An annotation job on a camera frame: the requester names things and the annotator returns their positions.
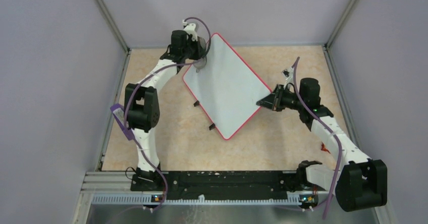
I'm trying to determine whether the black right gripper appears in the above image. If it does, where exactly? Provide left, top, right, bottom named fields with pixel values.
left=257, top=84, right=305, bottom=112

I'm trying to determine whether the silver mesh eraser sponge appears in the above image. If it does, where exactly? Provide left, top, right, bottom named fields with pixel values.
left=194, top=37, right=207, bottom=73

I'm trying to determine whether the pink-framed whiteboard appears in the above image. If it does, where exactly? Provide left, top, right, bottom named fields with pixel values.
left=183, top=33, right=272, bottom=140

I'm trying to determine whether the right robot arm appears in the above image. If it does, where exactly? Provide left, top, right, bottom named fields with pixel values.
left=256, top=78, right=388, bottom=212

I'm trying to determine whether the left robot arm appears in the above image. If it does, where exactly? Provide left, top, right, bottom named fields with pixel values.
left=124, top=30, right=211, bottom=190

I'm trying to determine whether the red toy block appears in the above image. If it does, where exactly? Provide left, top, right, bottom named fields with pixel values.
left=321, top=143, right=330, bottom=153

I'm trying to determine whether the purple box holder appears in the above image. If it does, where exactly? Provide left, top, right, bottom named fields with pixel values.
left=110, top=103, right=134, bottom=141

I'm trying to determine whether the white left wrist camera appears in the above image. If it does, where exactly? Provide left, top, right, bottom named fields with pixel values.
left=182, top=20, right=198, bottom=41

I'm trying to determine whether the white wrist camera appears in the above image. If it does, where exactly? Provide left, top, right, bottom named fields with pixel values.
left=182, top=20, right=198, bottom=41
left=282, top=67, right=294, bottom=86

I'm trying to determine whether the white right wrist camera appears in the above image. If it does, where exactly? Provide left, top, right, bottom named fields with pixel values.
left=282, top=67, right=294, bottom=86

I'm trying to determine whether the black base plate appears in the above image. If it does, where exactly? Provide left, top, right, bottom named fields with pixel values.
left=130, top=171, right=321, bottom=201

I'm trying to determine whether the aluminium frame rail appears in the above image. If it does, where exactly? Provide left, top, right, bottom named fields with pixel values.
left=72, top=169, right=399, bottom=224

